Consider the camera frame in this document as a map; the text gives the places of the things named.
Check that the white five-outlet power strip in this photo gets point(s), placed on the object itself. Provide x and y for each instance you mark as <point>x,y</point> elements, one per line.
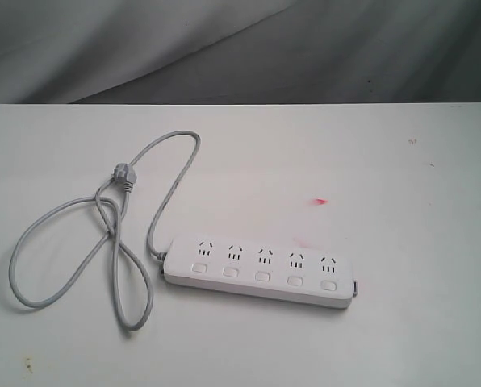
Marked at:
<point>264,270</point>

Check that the white backdrop cloth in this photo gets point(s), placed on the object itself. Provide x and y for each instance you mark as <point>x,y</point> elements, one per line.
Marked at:
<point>239,52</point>

